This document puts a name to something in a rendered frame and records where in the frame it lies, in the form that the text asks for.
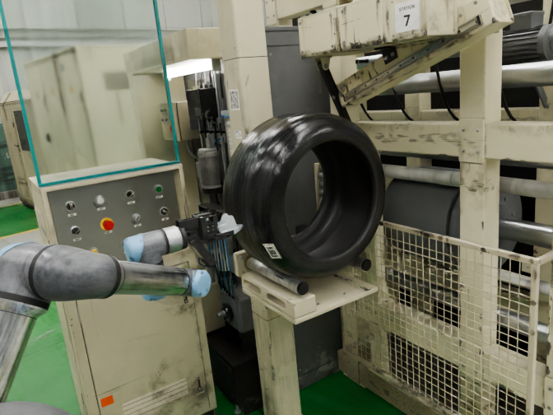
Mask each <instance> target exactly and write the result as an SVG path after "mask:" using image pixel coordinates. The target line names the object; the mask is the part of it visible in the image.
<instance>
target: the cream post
mask: <svg viewBox="0 0 553 415"><path fill-rule="evenodd" d="M216 10H217V16H218V24H219V31H220V38H221V52H222V58H223V66H224V73H225V87H226V94H227V101H228V108H229V116H230V129H231V136H232V143H233V150H234V152H235V149H236V148H237V146H238V145H239V144H240V143H241V141H242V140H243V139H244V138H245V136H246V135H247V134H248V133H249V132H251V131H252V130H253V129H254V128H256V127H257V126H258V125H259V124H261V123H263V122H265V121H267V120H268V119H271V118H273V113H272V97H271V87H270V79H269V70H268V61H267V45H266V36H265V27H264V18H263V1H262V0H216ZM236 89H238V93H239V107H240V110H230V98H229V90H236ZM235 131H241V137H242V139H240V138H235ZM251 304H252V311H253V325H254V332H255V339H256V346H257V354H258V367H259V374H260V381H261V388H262V395H263V409H264V415H301V406H300V390H299V381H298V372H297V363H296V355H295V338H294V330H293V323H291V322H290V321H289V320H287V319H285V318H284V317H282V316H280V315H279V314H278V313H276V312H274V311H273V310H271V309H269V308H267V307H266V306H265V305H263V304H261V303H260V302H258V301H256V300H254V299H253V298H252V297H251Z"/></svg>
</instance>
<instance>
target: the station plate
mask: <svg viewBox="0 0 553 415"><path fill-rule="evenodd" d="M395 25H396V33H400V32H404V31H409V30H416V29H420V5H419V0H410V1H406V2H401V3H398V4H395Z"/></svg>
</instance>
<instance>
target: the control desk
mask: <svg viewBox="0 0 553 415"><path fill-rule="evenodd" d="M29 182H30V189H31V192H32V197H33V200H34V205H35V214H36V217H37V222H38V225H39V232H40V235H41V240H42V243H43V244H49V245H69V246H72V247H77V248H80V249H85V250H89V251H92V252H96V253H99V254H109V255H112V256H114V257H115V258H116V259H117V260H119V261H126V262H128V260H127V258H126V254H125V252H124V247H123V243H124V241H125V239H127V238H128V237H131V236H134V235H138V234H140V233H146V232H149V231H156V230H159V229H162V228H166V227H170V226H176V223H175V220H177V219H181V220H183V219H187V218H190V216H189V210H188V200H187V194H186V188H185V183H184V172H183V166H182V164H179V163H178V164H173V165H167V166H159V167H154V168H149V169H144V170H135V171H130V172H125V173H120V174H116V175H106V176H101V177H96V178H92V179H87V180H78V181H72V182H68V183H63V184H54V185H49V186H44V187H39V186H38V182H37V179H36V177H30V178H29ZM162 259H163V263H164V266H169V267H176V268H191V269H197V265H196V259H195V253H194V250H193V249H192V247H191V246H190V245H189V244H188V247H187V248H186V249H182V250H180V251H177V252H174V253H171V254H165V255H162ZM56 305H57V309H58V315H59V319H60V323H61V327H62V331H63V337H64V341H65V345H66V349H67V355H68V359H69V363H70V367H71V371H72V377H73V381H74V385H75V389H76V392H77V399H78V403H79V407H80V410H81V414H82V415H215V413H214V408H217V406H216V395H215V389H214V383H213V377H212V371H211V361H210V355H209V349H208V343H207V332H206V326H205V320H204V315H203V309H202V298H201V297H195V298H194V297H191V296H166V297H165V298H163V299H161V300H158V301H146V300H145V299H143V297H142V295H113V296H111V297H110V298H107V299H92V300H80V301H56ZM110 395H113V398H114V403H112V404H110V405H108V406H105V407H103V408H102V405H101V401H100V400H101V399H103V398H105V397H108V396H110Z"/></svg>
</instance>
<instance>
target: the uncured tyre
mask: <svg viewBox="0 0 553 415"><path fill-rule="evenodd" d="M310 150H312V151H313V152H314V154H315V156H316V157H317V158H318V161H319V163H320V165H321V168H322V172H323V197H322V201H321V204H320V206H319V209H318V211H317V213H316V215H315V217H314V219H313V220H312V221H311V222H310V223H309V224H308V225H307V226H306V227H305V228H304V229H303V230H302V231H301V232H300V233H298V234H297V235H294V236H290V232H289V231H288V228H287V225H286V219H285V210H284V203H285V195H286V187H287V185H288V182H289V179H290V176H291V174H292V172H293V170H294V168H295V167H296V165H297V164H298V162H299V161H300V159H301V158H302V157H303V156H304V155H305V154H306V153H307V152H308V151H310ZM385 194H386V187H385V178H384V172H383V166H382V162H381V159H380V157H379V153H378V151H377V149H376V147H375V145H374V144H373V142H372V140H371V139H370V138H369V136H368V135H367V134H366V132H365V131H364V130H363V129H362V128H360V127H359V126H358V125H356V124H354V123H353V122H351V121H350V120H348V119H345V118H343V117H341V116H339V115H336V114H329V113H292V114H281V115H278V116H276V117H273V118H271V119H268V120H267V121H265V122H263V123H261V124H259V125H258V126H257V127H256V128H254V129H253V130H252V131H251V132H249V133H248V134H247V135H246V136H245V138H244V139H243V140H242V141H241V143H240V144H239V145H238V146H237V148H236V149H235V152H234V154H233V156H232V157H231V159H230V163H229V165H228V167H227V170H226V173H225V180H224V187H223V204H224V210H225V213H227V214H228V215H229V216H233V217H234V219H235V222H236V225H240V224H242V225H244V227H243V228H242V229H241V230H240V231H238V232H237V233H236V234H234V237H235V239H236V240H237V241H238V242H239V244H240V245H241V247H242V248H243V249H244V250H245V251H246V252H247V253H248V254H249V255H251V256H252V257H253V258H255V259H256V260H258V261H260V262H262V263H264V264H266V265H268V266H270V267H272V268H274V269H276V270H278V271H281V272H283V273H285V274H287V275H290V276H292V277H298V278H321V277H328V276H331V275H333V274H335V273H338V272H340V271H341V270H343V269H344V268H346V267H347V266H349V265H350V264H351V263H353V262H354V261H355V260H356V259H357V258H358V257H359V256H360V255H361V253H362V252H363V251H364V250H365V248H366V247H367V246H368V244H369V243H370V241H371V240H372V239H373V237H374V234H375V232H376V231H377V229H378V227H379V223H380V221H381V218H382V215H383V208H384V203H385ZM265 244H274V246H275V247H276V250H277V251H278V253H279V255H280V256H281V259H272V258H271V257H270V255H269V254H268V252H267V251H266V249H265V248H264V246H263V245H265Z"/></svg>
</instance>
